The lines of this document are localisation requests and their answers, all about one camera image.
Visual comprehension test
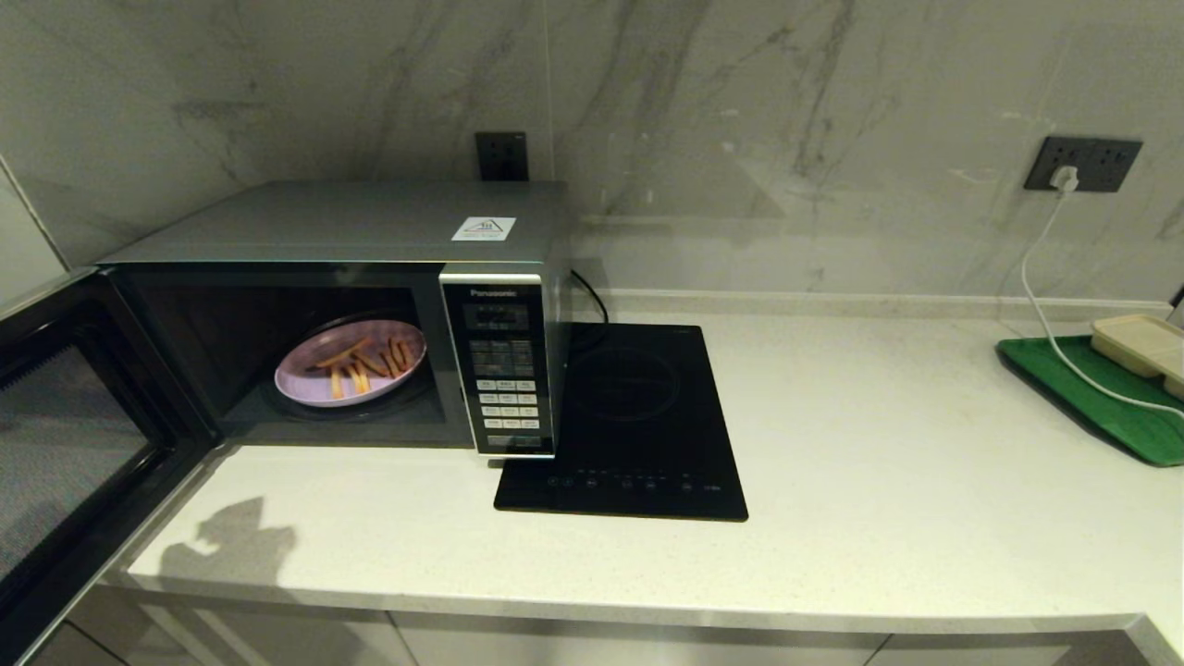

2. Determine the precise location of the purple round plate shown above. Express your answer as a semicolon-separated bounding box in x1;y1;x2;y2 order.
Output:
274;320;428;409

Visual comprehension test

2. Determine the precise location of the grey cabinet door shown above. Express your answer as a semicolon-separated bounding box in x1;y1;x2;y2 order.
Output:
388;610;894;666
865;631;1134;666

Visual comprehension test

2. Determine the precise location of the white power cable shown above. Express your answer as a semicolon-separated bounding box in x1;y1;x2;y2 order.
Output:
1017;185;1184;414

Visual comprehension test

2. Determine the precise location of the black cable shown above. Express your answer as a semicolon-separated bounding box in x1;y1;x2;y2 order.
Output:
567;268;610;351

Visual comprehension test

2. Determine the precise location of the white triangle warning sticker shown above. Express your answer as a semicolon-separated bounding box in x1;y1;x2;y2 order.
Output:
451;216;517;242

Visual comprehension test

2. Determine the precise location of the green plastic tray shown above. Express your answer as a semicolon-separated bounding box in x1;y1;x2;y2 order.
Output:
995;335;1184;466

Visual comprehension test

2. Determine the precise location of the silver Panasonic microwave oven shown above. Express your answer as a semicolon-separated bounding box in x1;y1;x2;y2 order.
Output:
97;180;571;459

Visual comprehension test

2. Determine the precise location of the beige food container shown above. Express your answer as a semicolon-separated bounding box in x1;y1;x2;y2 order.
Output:
1091;314;1184;401

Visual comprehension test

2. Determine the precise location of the glass microwave turntable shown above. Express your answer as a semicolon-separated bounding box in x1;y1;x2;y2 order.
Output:
264;310;443;425

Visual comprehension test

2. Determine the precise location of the black wall socket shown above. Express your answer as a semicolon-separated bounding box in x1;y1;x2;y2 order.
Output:
1023;136;1090;191
1082;138;1144;193
475;132;529;181

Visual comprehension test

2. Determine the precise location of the black induction cooktop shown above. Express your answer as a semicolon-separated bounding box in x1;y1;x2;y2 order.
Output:
493;324;748;523

